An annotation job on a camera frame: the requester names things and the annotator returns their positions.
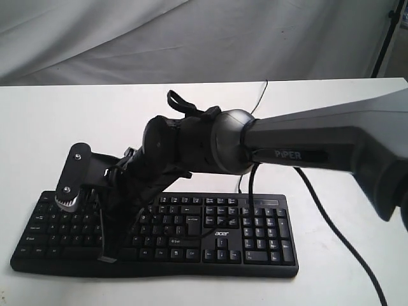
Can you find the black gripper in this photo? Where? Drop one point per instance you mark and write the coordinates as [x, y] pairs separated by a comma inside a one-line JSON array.
[[134, 181]]

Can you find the black acer keyboard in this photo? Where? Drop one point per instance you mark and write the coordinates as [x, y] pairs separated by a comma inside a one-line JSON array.
[[178, 234]]

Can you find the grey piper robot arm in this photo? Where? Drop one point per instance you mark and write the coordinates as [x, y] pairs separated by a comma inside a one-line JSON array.
[[366, 138]]

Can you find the grey backdrop cloth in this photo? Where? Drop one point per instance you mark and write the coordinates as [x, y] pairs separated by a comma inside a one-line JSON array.
[[157, 42]]

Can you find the black tripod stand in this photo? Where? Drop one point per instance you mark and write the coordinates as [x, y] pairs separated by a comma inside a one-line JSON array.
[[394, 17]]

